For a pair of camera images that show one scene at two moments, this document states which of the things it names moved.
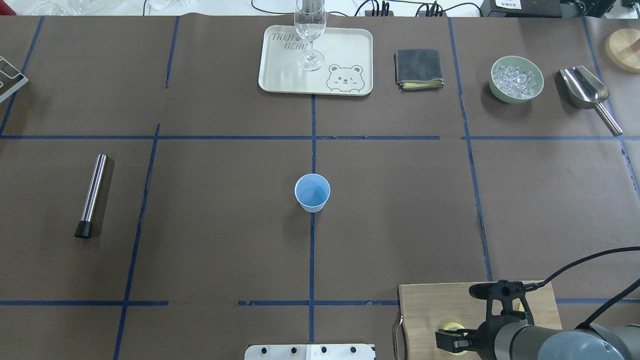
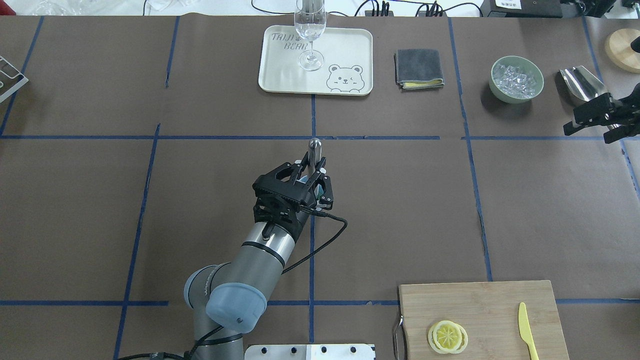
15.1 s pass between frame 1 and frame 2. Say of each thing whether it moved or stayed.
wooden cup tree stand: stayed
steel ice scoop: stayed
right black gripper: moved
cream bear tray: stayed
